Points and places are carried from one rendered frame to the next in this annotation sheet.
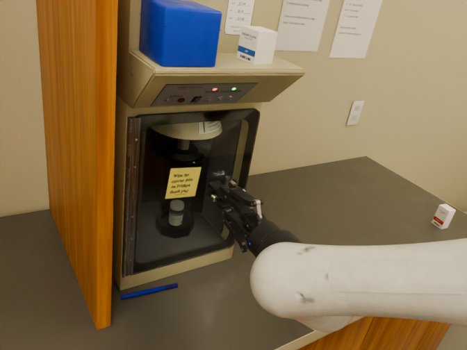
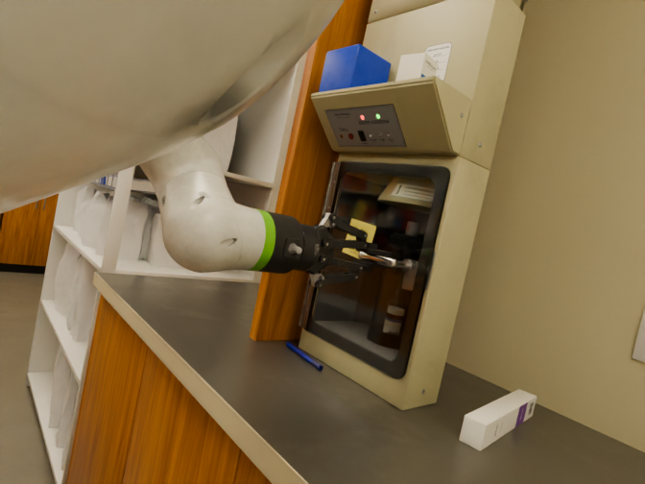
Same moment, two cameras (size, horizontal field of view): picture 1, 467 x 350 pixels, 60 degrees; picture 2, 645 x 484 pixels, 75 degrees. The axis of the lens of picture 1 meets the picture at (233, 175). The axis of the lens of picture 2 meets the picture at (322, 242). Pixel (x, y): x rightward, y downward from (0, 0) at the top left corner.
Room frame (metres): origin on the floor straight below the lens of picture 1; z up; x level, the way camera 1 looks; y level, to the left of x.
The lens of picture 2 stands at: (0.64, -0.77, 1.25)
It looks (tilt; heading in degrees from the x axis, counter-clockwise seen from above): 3 degrees down; 86
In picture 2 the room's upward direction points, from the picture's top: 12 degrees clockwise
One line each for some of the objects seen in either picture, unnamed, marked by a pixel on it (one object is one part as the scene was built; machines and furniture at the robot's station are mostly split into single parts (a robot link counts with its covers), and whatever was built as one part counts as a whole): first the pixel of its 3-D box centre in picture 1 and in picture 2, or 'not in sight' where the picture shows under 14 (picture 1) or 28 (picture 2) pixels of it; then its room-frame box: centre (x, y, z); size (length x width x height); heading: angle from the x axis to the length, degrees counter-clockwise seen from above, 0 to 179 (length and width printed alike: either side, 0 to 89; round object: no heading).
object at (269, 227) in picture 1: (259, 233); (310, 248); (0.67, -0.07, 1.20); 0.09 x 0.07 x 0.08; 37
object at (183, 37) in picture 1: (178, 32); (354, 78); (0.70, 0.13, 1.56); 0.10 x 0.10 x 0.09; 37
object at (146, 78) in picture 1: (219, 86); (377, 121); (0.76, 0.06, 1.46); 0.32 x 0.11 x 0.10; 127
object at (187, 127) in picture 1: (192, 193); (366, 258); (0.80, 0.09, 1.19); 0.30 x 0.01 x 0.40; 127
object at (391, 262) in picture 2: (226, 191); (384, 260); (0.82, 0.01, 1.20); 0.10 x 0.05 x 0.03; 127
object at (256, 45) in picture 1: (256, 45); (416, 76); (0.80, 0.00, 1.54); 0.05 x 0.05 x 0.06; 45
